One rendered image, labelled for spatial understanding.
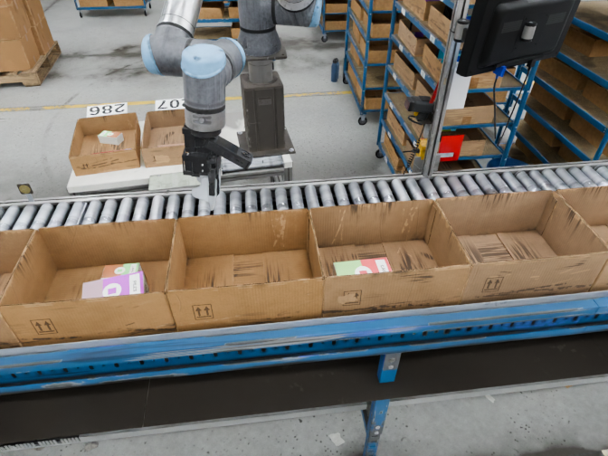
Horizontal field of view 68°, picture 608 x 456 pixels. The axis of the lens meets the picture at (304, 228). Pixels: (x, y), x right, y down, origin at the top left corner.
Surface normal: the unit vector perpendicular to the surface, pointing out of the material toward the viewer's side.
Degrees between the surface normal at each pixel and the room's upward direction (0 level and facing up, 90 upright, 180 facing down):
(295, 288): 90
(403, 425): 0
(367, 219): 89
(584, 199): 89
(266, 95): 90
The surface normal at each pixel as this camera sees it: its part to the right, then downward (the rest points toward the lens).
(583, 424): 0.00, -0.76
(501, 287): 0.11, 0.65
